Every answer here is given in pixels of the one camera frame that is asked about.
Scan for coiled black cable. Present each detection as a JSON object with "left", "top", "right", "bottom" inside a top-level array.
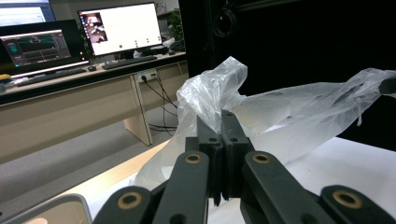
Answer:
[{"left": 212, "top": 7, "right": 239, "bottom": 39}]

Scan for monitor with white screen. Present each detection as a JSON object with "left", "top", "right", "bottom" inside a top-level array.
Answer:
[{"left": 77, "top": 1, "right": 163, "bottom": 61}]

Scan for white power socket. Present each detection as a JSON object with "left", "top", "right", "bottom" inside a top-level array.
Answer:
[{"left": 136, "top": 68, "right": 159, "bottom": 84}]

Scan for black keyboard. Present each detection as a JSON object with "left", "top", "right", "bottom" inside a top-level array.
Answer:
[
  {"left": 16, "top": 67, "right": 87, "bottom": 88},
  {"left": 101, "top": 54, "right": 159, "bottom": 71}
]

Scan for monitor with pale screen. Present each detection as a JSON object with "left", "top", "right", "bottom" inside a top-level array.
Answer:
[{"left": 0, "top": 0, "right": 56, "bottom": 28}]

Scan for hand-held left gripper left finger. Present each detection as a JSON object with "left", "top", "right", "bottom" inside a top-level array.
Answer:
[{"left": 185, "top": 115, "right": 224, "bottom": 207}]

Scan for light wooden desk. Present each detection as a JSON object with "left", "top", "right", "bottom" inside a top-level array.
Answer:
[{"left": 0, "top": 50, "right": 190, "bottom": 165}]

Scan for white board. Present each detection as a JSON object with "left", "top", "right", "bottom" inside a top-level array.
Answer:
[{"left": 85, "top": 136, "right": 396, "bottom": 224}]

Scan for black curtain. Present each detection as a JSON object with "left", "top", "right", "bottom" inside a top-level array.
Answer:
[{"left": 178, "top": 0, "right": 396, "bottom": 152}]

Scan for monitor with dark screen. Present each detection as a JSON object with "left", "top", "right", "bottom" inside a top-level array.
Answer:
[{"left": 0, "top": 19, "right": 91, "bottom": 78}]

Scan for black cables under desk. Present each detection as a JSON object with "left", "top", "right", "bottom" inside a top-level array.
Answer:
[{"left": 141, "top": 73, "right": 181, "bottom": 137}]

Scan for green potted plant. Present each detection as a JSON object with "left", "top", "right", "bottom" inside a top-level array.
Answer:
[{"left": 167, "top": 7, "right": 187, "bottom": 52}]

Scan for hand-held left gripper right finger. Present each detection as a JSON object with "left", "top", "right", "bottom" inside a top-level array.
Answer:
[{"left": 220, "top": 108, "right": 256, "bottom": 201}]

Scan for clear smiley plastic bag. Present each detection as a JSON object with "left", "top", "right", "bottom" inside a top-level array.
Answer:
[{"left": 134, "top": 55, "right": 396, "bottom": 191}]

